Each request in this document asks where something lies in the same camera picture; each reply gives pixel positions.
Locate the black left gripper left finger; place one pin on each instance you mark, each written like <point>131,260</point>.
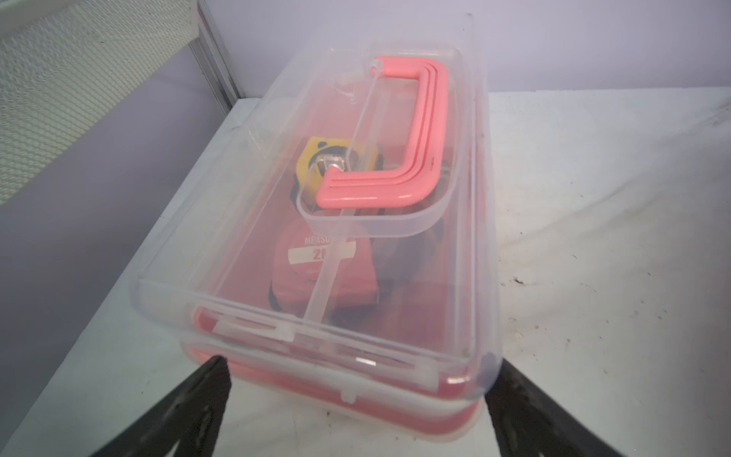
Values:
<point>186,422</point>

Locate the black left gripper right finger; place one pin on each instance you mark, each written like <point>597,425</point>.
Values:
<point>527,422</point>

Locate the pink clear-lid toolbox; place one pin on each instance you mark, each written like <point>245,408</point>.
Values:
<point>425,355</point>

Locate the red tape measure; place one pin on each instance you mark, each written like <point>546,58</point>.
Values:
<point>339,272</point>

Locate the yellow tape measure in pink box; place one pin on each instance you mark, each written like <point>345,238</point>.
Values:
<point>323,153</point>

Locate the white mesh two-tier shelf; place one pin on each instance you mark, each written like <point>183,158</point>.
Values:
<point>66,64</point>

